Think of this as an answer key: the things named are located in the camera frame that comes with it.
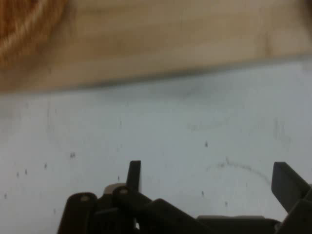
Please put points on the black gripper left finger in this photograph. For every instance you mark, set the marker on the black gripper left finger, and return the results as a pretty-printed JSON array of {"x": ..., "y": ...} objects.
[{"x": 131, "y": 207}]

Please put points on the light wooden board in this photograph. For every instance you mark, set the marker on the light wooden board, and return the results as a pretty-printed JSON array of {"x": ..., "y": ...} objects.
[{"x": 158, "y": 36}]

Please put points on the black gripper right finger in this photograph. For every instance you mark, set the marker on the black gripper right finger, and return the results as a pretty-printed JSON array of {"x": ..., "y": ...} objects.
[{"x": 286, "y": 182}]

